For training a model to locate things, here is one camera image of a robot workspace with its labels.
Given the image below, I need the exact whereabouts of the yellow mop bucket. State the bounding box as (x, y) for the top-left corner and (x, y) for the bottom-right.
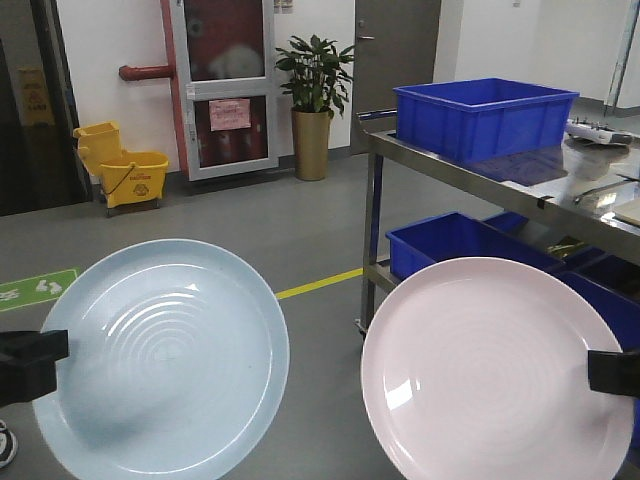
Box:
(72, 121), (169, 217)

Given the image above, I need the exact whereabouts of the pink plate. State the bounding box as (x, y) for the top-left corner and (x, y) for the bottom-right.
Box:
(361, 257), (634, 479)

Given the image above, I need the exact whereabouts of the blue plastic bin on cart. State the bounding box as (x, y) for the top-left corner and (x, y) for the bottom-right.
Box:
(394, 78), (579, 163)

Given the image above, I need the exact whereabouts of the red fire hose cabinet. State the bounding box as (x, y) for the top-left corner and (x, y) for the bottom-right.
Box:
(161, 1), (278, 182)

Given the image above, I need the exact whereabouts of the white grey remote controller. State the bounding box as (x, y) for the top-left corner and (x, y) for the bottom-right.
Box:
(565, 118), (634, 146)

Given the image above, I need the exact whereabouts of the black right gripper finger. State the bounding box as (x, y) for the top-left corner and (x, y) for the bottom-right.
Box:
(587, 350), (639, 398)

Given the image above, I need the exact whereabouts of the grey door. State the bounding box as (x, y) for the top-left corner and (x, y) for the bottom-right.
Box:
(350, 0), (441, 155)

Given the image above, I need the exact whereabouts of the blue bin lower shelf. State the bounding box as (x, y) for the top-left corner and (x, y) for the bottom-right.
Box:
(386, 212), (565, 280)

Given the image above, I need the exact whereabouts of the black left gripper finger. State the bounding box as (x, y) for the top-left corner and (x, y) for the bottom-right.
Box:
(1, 330), (69, 406)

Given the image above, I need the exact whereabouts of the light blue plate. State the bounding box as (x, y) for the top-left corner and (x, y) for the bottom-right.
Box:
(33, 239), (290, 479)

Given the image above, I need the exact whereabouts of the red pipe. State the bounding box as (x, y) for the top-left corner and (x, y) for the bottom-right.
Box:
(118, 0), (188, 173)

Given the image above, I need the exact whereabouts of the potted plant gold pot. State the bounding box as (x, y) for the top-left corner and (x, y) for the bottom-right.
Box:
(275, 35), (355, 181)

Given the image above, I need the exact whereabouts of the yellow wet floor sign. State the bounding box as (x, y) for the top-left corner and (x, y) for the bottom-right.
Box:
(18, 68), (55, 126)

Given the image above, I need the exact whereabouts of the green floor sticker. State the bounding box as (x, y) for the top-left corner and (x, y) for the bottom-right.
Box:
(1, 269), (78, 312)

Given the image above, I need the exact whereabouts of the stainless steel cart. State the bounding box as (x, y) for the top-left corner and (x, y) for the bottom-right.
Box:
(356, 130), (639, 333)

